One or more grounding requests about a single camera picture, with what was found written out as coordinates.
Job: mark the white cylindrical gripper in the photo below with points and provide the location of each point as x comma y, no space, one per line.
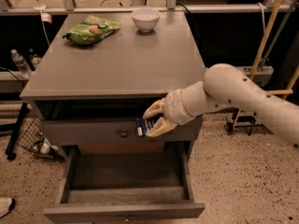
173,106

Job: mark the dark blueberry rxbar wrapper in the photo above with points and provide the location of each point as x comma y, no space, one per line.
143,125

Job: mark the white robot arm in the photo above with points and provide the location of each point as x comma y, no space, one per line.
223,86

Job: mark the round metal drawer knob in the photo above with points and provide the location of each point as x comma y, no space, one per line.
123,134

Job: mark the closed upper grey drawer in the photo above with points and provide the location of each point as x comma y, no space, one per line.
104,131

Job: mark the grey wooden drawer cabinet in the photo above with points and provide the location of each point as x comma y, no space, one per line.
118,77

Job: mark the open lower grey drawer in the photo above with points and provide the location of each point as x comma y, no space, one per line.
125,187

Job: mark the white ceramic bowl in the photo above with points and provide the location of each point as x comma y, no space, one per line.
145,19

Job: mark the green snack chip bag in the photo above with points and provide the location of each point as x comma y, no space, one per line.
91,30

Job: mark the black stand leg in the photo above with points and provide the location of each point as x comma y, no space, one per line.
15,132

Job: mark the clear plastic water bottle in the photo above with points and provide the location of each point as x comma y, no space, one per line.
21,63

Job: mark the white sneaker shoe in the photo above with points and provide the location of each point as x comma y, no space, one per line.
6,205

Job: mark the black wire basket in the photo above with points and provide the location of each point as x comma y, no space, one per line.
36,143

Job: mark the yellow wooden ladder frame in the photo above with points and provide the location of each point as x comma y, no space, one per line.
259,60

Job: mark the white lamp with cord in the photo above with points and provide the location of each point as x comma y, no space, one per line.
44,16

